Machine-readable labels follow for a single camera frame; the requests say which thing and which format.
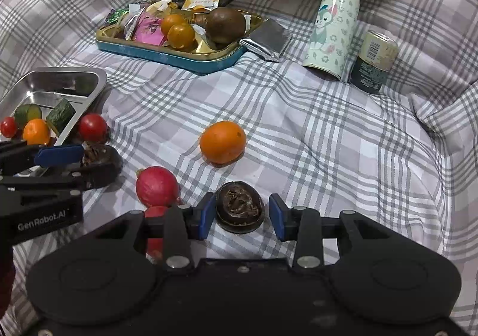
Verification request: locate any green foil candy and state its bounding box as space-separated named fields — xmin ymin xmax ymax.
xmin=106 ymin=8 xmax=129 ymax=25

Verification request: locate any white wrapped pastry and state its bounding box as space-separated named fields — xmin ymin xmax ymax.
xmin=147 ymin=0 xmax=174 ymax=17

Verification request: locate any plaid blanket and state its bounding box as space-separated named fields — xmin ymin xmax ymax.
xmin=0 ymin=0 xmax=478 ymax=336

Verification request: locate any red cherry tomato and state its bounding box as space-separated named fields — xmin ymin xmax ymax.
xmin=78 ymin=113 xmax=109 ymax=143
xmin=0 ymin=116 xmax=18 ymax=139

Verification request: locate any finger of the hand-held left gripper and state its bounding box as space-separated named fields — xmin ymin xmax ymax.
xmin=0 ymin=140 xmax=85 ymax=176
xmin=0 ymin=166 xmax=113 ymax=195

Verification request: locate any brown kiwi fruit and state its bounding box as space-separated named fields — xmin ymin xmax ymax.
xmin=205 ymin=7 xmax=247 ymax=43

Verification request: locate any yellow cherry tomato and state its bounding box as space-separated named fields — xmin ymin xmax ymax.
xmin=160 ymin=14 xmax=187 ymax=36
xmin=167 ymin=23 xmax=197 ymax=50

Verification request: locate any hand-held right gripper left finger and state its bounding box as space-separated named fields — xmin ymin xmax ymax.
xmin=95 ymin=192 xmax=217 ymax=271

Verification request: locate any red radish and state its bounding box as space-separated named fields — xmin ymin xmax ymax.
xmin=143 ymin=205 xmax=169 ymax=263
xmin=135 ymin=166 xmax=180 ymax=208

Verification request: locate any silver foil packet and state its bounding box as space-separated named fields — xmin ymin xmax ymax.
xmin=239 ymin=19 xmax=292 ymax=62

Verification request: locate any small orange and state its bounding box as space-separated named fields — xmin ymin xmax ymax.
xmin=199 ymin=120 xmax=247 ymax=165
xmin=22 ymin=118 xmax=52 ymax=146

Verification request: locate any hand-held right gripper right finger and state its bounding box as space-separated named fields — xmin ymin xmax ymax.
xmin=268 ymin=193 xmax=389 ymax=270

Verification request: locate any dark green drink can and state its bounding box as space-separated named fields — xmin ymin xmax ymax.
xmin=349 ymin=30 xmax=399 ymax=94

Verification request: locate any yellow snack packet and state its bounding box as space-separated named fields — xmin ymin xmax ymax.
xmin=181 ymin=0 xmax=236 ymax=12

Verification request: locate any green cucumber piece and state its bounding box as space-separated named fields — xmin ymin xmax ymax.
xmin=45 ymin=98 xmax=77 ymax=135
xmin=14 ymin=104 xmax=40 ymax=129

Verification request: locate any cartoon print thermos bottle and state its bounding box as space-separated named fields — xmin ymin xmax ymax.
xmin=302 ymin=0 xmax=361 ymax=82

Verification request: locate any blue and gold tin tray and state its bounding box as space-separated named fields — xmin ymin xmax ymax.
xmin=95 ymin=9 xmax=264 ymax=75

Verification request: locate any stainless steel tray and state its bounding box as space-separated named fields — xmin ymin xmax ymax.
xmin=0 ymin=67 xmax=108 ymax=150

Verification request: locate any pink snack packet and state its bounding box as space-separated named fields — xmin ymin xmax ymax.
xmin=132 ymin=17 xmax=168 ymax=46

